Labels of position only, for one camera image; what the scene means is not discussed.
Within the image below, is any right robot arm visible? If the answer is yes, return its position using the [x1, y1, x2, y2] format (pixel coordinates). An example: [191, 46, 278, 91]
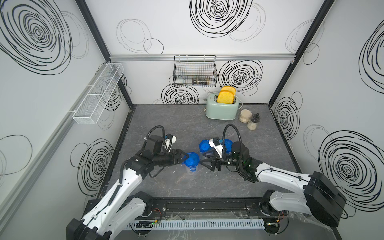
[199, 124, 349, 228]

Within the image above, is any black-cap glass bottle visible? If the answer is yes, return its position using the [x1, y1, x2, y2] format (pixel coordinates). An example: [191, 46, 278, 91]
[247, 113, 261, 131]

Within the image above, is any beige round jar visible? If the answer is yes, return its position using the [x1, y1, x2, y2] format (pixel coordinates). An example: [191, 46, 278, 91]
[239, 109, 253, 123]

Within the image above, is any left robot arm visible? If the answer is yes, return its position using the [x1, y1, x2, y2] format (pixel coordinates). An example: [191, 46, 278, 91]
[66, 125, 189, 240]

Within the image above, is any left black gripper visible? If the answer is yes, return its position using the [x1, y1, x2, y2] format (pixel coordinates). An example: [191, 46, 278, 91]
[153, 148, 189, 166]

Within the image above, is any black wire wall basket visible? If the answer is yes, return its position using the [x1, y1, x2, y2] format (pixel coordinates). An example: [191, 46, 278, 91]
[173, 55, 218, 88]

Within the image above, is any yellow toast slice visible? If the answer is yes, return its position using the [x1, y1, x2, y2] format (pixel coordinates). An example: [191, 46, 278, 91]
[221, 86, 236, 96]
[217, 90, 235, 104]

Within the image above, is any back yellow toast slice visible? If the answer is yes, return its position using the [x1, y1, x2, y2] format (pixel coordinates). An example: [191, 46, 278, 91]
[221, 86, 236, 96]

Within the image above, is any front yellow toast slice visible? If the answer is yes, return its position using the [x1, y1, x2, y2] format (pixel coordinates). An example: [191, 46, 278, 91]
[217, 90, 235, 104]

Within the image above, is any white slotted cable duct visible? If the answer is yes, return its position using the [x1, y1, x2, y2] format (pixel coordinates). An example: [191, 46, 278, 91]
[125, 219, 265, 231]

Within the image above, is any white mesh wall shelf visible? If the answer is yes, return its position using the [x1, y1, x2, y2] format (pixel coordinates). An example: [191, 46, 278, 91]
[73, 63, 124, 125]

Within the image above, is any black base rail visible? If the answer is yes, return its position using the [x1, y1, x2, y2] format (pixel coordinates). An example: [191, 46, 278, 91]
[89, 197, 286, 218]

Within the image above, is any blue-lid clear container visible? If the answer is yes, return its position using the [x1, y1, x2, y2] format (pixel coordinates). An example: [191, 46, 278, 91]
[219, 139, 233, 154]
[184, 152, 200, 174]
[199, 140, 214, 158]

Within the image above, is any mint green toaster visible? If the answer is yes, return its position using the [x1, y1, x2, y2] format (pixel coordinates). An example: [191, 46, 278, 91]
[205, 92, 243, 121]

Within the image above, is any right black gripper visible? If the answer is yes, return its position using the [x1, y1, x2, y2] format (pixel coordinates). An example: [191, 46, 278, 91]
[199, 148, 243, 173]

